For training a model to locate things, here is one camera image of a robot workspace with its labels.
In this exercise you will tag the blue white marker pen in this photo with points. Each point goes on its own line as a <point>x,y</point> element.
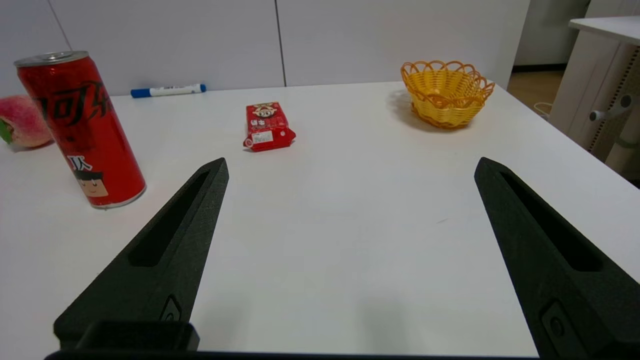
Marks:
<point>170,90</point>

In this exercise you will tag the pink peach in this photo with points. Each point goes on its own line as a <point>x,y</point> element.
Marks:
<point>22,122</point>

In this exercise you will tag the white desk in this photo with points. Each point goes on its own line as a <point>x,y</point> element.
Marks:
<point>600,65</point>

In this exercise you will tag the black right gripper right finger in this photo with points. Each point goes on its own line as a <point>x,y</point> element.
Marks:
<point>560,280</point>

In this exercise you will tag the yellow woven basket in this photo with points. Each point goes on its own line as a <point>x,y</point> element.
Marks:
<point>445,97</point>

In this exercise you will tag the red cola can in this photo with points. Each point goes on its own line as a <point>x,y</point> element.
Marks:
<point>85,130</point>

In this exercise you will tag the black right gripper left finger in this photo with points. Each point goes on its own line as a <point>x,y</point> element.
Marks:
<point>165,260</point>

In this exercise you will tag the red snack packet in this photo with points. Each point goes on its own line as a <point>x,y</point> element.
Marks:
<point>267,127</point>

